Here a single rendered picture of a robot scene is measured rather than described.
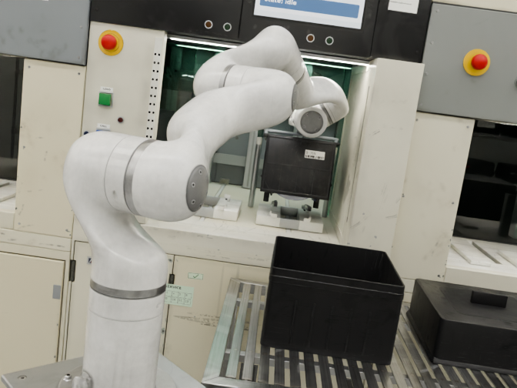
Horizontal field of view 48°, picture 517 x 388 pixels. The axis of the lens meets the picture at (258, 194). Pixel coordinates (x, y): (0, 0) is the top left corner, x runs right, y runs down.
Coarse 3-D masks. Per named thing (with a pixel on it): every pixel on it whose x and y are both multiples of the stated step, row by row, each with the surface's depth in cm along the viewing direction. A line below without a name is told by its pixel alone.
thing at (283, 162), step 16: (272, 144) 177; (288, 144) 177; (304, 144) 177; (320, 144) 177; (336, 144) 177; (272, 160) 177; (288, 160) 177; (304, 160) 177; (320, 160) 177; (272, 176) 177; (288, 176) 177; (304, 176) 177; (320, 176) 177; (272, 192) 178; (288, 192) 177; (304, 192) 177; (320, 192) 177; (304, 208) 197
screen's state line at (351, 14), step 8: (264, 0) 151; (272, 0) 151; (280, 0) 151; (288, 0) 151; (296, 0) 151; (304, 0) 151; (312, 0) 151; (320, 0) 151; (288, 8) 151; (296, 8) 151; (304, 8) 151; (312, 8) 151; (320, 8) 151; (328, 8) 151; (336, 8) 151; (344, 8) 151; (352, 8) 151; (344, 16) 151; (352, 16) 151
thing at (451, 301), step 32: (416, 288) 147; (448, 288) 145; (480, 288) 149; (416, 320) 142; (448, 320) 123; (480, 320) 125; (512, 320) 127; (448, 352) 124; (480, 352) 123; (512, 352) 123
